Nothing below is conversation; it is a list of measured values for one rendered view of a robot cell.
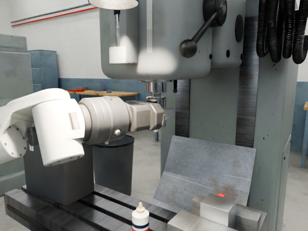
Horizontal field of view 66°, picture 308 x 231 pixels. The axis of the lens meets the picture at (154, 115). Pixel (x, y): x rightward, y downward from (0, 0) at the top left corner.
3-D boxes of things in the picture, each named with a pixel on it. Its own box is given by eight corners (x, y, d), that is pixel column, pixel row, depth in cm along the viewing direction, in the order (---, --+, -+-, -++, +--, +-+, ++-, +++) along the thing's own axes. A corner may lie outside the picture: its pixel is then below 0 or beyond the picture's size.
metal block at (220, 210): (227, 239, 48) (228, 211, 47) (199, 228, 51) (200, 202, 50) (234, 226, 52) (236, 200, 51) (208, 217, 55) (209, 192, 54)
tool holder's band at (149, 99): (142, 101, 56) (142, 96, 56) (157, 99, 59) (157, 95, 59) (154, 102, 52) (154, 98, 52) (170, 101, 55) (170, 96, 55)
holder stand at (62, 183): (66, 207, 74) (61, 145, 71) (25, 189, 85) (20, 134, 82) (94, 191, 84) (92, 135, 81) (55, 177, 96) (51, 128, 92)
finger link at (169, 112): (172, 119, 57) (152, 122, 53) (172, 106, 56) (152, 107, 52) (177, 120, 55) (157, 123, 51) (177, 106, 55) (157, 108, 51)
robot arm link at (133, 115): (165, 95, 49) (116, 99, 41) (165, 141, 50) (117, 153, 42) (129, 92, 58) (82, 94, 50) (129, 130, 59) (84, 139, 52)
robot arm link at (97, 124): (103, 89, 44) (37, 91, 36) (118, 145, 42) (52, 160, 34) (79, 110, 52) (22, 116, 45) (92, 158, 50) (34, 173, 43)
